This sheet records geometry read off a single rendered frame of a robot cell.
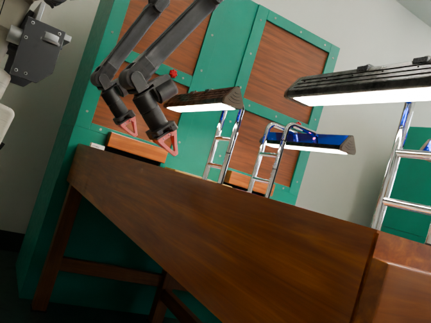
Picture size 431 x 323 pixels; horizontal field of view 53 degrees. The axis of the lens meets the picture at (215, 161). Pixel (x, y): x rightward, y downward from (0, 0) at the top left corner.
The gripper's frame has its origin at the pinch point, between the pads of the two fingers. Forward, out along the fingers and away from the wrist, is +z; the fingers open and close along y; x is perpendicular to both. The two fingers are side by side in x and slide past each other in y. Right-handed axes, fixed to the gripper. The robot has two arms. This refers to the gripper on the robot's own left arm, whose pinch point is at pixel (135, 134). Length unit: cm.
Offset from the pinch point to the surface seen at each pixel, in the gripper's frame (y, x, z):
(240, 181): 40, -44, 60
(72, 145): 45.4, 17.8, -4.3
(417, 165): 100, -220, 176
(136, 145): 39.7, -6.4, 11.7
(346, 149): -32, -63, 46
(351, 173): 153, -191, 173
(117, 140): 39.6, 0.4, 4.4
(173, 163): 46, -19, 31
